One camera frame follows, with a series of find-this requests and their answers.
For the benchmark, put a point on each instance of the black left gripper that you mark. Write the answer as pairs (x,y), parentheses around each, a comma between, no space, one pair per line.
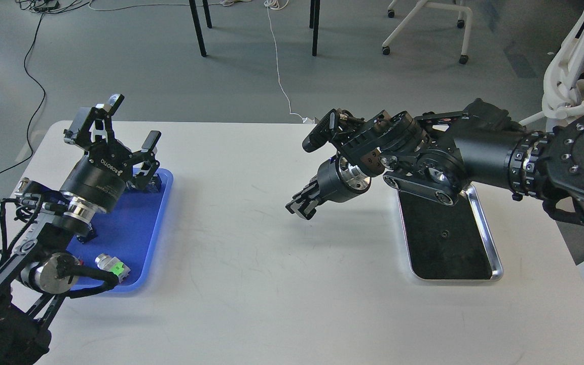
(101,175)

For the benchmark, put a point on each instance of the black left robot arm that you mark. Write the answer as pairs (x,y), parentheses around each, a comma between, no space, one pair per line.
(37,273)

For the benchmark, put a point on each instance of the white chair base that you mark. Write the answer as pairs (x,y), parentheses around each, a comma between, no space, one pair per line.
(419,22)

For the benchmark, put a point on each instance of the white office chair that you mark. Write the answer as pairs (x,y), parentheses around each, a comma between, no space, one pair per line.
(563,87)

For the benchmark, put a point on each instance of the green and white connector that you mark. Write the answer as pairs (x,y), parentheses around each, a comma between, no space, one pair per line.
(112,264)

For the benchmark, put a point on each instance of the small black gear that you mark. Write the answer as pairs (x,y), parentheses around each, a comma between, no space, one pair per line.
(444,233)

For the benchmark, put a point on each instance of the blue plastic tray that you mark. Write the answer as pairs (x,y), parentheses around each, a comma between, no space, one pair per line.
(130,232)

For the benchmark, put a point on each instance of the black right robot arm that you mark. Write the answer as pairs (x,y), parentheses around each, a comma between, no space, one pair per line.
(436,157)

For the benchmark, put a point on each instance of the silver metal tray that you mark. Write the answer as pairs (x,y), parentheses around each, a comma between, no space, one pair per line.
(468,255)

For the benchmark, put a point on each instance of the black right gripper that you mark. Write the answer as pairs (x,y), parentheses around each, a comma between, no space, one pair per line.
(337,180)

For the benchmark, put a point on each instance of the black table leg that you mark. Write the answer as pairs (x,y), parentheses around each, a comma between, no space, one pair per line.
(197,23)
(313,24)

